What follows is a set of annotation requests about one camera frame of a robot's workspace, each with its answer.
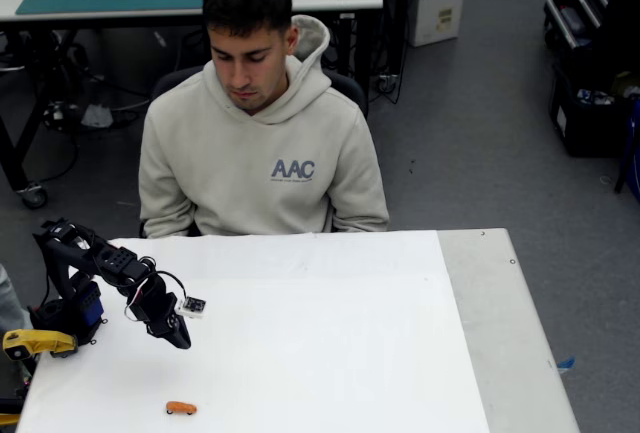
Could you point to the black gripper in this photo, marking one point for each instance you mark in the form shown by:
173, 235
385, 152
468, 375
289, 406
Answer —
171, 324

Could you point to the orange baby carrot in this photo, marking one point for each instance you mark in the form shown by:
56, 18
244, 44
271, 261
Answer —
181, 407

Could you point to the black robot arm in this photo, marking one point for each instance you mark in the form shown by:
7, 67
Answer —
60, 253

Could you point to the yellow table clamp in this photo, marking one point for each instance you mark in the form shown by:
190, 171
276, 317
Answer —
40, 340

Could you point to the white paper sheet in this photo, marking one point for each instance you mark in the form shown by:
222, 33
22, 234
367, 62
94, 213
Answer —
300, 333

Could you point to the yellow black clamp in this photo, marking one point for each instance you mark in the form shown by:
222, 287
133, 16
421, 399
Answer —
7, 415

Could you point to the man in beige hoodie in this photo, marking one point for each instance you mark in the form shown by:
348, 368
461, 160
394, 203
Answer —
250, 163

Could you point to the white plastic bag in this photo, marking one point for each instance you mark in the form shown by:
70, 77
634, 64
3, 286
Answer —
96, 115

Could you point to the black office chair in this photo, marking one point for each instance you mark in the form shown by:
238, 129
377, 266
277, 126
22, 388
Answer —
345, 85

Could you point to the blue tape piece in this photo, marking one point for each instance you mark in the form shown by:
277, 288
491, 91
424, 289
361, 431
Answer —
566, 364

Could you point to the white cardboard box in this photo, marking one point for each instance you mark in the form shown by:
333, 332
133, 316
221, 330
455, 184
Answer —
440, 3

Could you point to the black storage bin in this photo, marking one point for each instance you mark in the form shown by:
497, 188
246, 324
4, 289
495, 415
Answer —
585, 128

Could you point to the white gripper camera module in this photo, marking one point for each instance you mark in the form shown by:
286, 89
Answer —
192, 306

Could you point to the blue metal frame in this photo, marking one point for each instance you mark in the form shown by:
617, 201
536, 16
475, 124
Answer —
632, 153

